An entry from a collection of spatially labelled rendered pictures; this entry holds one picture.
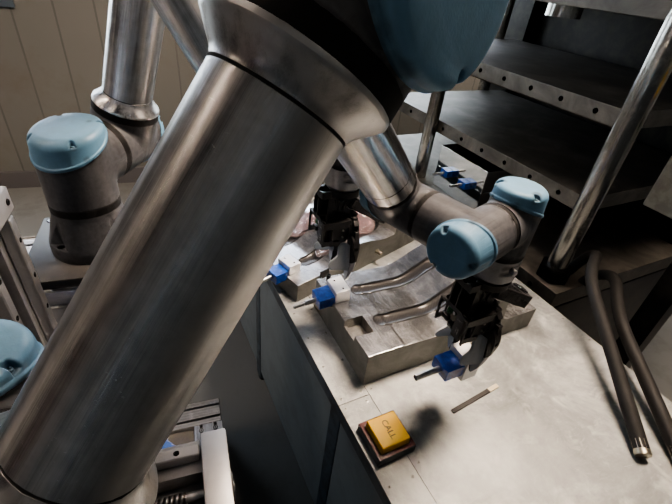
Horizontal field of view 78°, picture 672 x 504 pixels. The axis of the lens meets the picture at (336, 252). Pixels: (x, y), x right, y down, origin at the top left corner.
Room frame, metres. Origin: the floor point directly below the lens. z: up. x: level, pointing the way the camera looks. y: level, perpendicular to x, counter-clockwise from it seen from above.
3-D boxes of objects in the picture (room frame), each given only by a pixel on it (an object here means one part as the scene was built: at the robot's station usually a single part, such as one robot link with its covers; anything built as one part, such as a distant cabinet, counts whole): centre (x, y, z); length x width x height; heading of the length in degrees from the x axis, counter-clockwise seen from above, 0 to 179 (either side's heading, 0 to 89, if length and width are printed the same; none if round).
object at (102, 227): (0.64, 0.47, 1.09); 0.15 x 0.15 x 0.10
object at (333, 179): (0.72, 0.00, 1.20); 0.08 x 0.08 x 0.05
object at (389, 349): (0.80, -0.24, 0.87); 0.50 x 0.26 x 0.14; 120
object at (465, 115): (1.78, -0.75, 1.01); 1.10 x 0.74 x 0.05; 30
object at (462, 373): (0.53, -0.23, 0.93); 0.13 x 0.05 x 0.05; 120
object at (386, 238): (1.07, 0.01, 0.85); 0.50 x 0.26 x 0.11; 137
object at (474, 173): (1.67, -0.66, 0.87); 0.50 x 0.27 x 0.17; 120
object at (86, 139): (0.65, 0.46, 1.20); 0.13 x 0.12 x 0.14; 174
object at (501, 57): (1.78, -0.75, 1.26); 1.10 x 0.74 x 0.05; 30
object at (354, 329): (0.65, -0.07, 0.87); 0.05 x 0.05 x 0.04; 30
